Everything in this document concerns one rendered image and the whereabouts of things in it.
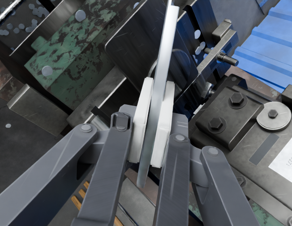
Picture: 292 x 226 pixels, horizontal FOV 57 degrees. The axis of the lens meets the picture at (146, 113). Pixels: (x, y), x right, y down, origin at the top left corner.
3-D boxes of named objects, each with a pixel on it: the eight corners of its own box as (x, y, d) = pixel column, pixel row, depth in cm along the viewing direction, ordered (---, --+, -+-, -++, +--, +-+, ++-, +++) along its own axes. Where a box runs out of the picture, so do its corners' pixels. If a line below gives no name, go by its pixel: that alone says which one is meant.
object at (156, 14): (68, 27, 53) (103, 49, 45) (116, -23, 55) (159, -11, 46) (130, 94, 72) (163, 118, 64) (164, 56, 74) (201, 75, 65)
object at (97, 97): (64, 119, 64) (75, 132, 60) (188, -16, 68) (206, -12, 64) (127, 162, 87) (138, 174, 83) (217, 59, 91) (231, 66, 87)
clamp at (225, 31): (184, 63, 72) (214, 78, 65) (225, 18, 73) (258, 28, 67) (191, 76, 76) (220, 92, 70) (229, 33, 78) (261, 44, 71)
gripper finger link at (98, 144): (123, 172, 15) (70, 162, 15) (136, 124, 19) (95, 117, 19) (126, 150, 14) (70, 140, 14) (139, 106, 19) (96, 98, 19)
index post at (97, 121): (88, 123, 61) (111, 146, 55) (97, 113, 61) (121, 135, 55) (96, 128, 63) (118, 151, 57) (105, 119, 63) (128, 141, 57)
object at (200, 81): (148, 110, 67) (160, 119, 64) (187, 66, 68) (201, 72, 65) (162, 126, 74) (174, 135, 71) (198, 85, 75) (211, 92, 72)
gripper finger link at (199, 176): (165, 157, 14) (223, 169, 14) (170, 111, 18) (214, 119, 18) (161, 179, 15) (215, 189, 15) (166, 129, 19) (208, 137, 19)
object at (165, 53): (168, 7, 48) (172, 8, 48) (139, 172, 44) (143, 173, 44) (203, -205, 19) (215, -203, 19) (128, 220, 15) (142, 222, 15)
